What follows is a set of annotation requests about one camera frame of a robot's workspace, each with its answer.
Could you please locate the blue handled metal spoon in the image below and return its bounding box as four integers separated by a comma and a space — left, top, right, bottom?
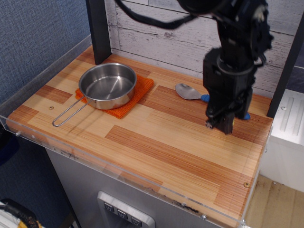
175, 83, 251, 121

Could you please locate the silver dispenser button panel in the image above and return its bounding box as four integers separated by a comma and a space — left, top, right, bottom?
97, 191, 155, 228

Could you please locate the white aluminium rail block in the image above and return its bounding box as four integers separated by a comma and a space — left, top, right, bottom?
271, 89, 304, 152

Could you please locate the yellow object bottom left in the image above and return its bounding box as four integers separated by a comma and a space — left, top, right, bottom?
17, 220, 42, 228

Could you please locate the clear acrylic front guard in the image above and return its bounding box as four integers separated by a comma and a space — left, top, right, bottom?
1, 111, 272, 228

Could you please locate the black left vertical post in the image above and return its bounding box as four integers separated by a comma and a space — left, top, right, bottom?
86, 0, 112, 65

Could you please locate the black braided cable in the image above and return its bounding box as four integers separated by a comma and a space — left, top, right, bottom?
114, 0, 198, 30

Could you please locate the small steel saucepan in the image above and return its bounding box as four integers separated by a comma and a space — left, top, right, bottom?
52, 63, 137, 127

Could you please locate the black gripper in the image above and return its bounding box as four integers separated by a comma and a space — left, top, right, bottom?
203, 48, 257, 134

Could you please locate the black right vertical post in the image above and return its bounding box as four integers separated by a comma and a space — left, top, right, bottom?
267, 15, 304, 118

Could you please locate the clear acrylic guard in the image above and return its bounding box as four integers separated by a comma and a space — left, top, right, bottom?
1, 111, 272, 228
0, 35, 92, 117

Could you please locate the black vertical post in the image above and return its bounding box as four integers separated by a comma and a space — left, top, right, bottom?
86, 0, 112, 65
267, 15, 304, 118

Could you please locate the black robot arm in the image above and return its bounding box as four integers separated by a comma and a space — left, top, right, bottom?
179, 0, 274, 134

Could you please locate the clear acrylic left guard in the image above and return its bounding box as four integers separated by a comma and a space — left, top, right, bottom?
0, 35, 92, 117

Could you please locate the orange knitted cloth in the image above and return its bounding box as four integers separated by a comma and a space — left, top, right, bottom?
75, 74, 154, 120

